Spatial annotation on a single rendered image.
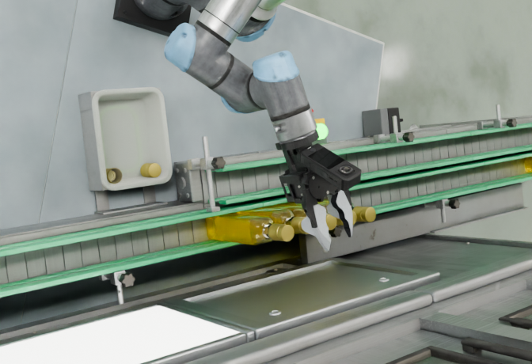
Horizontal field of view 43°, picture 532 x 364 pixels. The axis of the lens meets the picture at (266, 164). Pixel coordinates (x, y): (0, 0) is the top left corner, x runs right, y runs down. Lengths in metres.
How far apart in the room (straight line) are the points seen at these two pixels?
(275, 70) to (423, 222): 1.03
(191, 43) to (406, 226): 1.04
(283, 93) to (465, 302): 0.53
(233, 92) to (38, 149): 0.52
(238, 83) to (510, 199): 1.37
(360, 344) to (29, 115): 0.87
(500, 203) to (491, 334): 1.24
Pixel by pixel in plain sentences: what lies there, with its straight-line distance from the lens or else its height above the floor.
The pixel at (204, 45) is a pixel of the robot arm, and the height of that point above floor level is 1.23.
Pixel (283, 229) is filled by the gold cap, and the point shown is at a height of 1.16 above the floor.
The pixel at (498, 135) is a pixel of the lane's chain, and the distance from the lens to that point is 2.38.
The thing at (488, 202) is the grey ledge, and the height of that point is 0.88.
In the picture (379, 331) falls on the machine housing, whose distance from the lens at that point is 1.21.
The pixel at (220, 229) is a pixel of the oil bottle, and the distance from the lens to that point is 1.56.
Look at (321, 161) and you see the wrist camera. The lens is 1.19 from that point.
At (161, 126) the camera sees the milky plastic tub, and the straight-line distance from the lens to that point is 1.61.
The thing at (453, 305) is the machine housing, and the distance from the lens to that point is 1.34.
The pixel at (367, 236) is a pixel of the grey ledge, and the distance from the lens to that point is 1.93.
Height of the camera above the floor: 2.27
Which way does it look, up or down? 55 degrees down
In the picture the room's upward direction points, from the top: 88 degrees clockwise
